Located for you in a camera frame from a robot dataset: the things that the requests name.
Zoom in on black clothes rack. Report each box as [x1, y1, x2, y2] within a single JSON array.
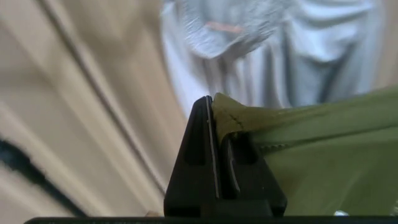
[[0, 138, 88, 218]]

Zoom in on pale grey shorts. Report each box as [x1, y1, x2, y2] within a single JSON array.
[[159, 0, 387, 118]]

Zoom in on pink clothes hanger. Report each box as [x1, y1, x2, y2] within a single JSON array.
[[205, 21, 245, 35]]

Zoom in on beige curtain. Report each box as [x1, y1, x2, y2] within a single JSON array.
[[0, 0, 398, 218]]

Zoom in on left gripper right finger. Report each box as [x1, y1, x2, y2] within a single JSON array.
[[221, 131, 288, 218]]

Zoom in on green garment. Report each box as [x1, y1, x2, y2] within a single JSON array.
[[211, 86, 398, 217]]

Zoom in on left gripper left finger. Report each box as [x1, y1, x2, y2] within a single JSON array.
[[163, 95, 223, 218]]

